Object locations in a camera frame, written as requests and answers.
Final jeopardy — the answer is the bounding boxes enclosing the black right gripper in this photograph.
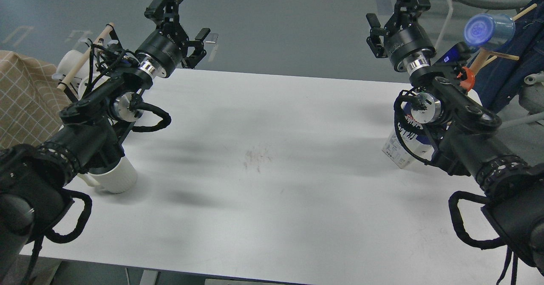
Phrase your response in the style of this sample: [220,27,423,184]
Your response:
[366,0,436,73]

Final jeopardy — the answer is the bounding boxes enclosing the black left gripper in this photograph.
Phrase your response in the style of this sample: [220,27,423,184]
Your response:
[136,0,211,78]

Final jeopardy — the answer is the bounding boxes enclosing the blue white milk carton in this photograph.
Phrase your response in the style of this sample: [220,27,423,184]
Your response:
[382,92,445,169]

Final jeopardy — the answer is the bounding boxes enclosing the white ribbed mug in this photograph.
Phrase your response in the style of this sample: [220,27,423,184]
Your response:
[76,156,138,194]

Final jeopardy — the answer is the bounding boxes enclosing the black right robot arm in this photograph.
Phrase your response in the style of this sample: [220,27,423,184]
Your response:
[366,0,543,285]

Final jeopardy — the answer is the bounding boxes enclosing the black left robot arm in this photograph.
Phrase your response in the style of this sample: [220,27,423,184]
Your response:
[1,0,210,285]

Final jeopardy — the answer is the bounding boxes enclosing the orange plastic cup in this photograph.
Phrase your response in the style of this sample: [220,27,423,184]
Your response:
[456,66,476,92]

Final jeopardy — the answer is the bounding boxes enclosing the blue plastic cup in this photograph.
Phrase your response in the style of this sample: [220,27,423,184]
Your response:
[464,13,516,51]

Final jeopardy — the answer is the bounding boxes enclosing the white container in rack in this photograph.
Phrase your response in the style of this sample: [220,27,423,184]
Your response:
[52,50,100,103]

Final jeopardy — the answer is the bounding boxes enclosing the wooden mug tree stand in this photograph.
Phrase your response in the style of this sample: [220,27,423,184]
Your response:
[468,3,538,76]

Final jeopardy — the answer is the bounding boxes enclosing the dark blue denim fabric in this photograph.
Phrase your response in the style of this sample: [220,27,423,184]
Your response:
[472,0,544,113]

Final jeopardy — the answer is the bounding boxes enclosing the beige checkered cloth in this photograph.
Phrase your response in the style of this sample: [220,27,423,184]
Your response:
[0,50,70,149]

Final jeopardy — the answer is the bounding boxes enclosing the black wire dish rack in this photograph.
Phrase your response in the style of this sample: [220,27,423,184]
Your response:
[60,23,120,93]

